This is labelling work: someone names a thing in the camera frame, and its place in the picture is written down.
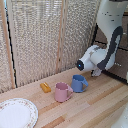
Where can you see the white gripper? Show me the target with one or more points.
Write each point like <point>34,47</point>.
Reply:
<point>96,72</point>

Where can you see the blue mug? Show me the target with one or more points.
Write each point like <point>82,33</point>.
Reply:
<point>78,84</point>

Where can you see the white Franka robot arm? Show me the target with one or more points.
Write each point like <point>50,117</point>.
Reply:
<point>106,40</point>

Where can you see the pink mug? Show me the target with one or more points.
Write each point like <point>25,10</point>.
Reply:
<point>62,92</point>

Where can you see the small orange block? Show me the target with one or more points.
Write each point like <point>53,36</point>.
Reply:
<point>45,87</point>

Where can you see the white floral rim plate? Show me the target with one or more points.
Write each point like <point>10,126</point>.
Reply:
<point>16,113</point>

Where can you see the wooden screen post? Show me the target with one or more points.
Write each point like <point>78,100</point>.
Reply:
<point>60,40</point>
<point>8,46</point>

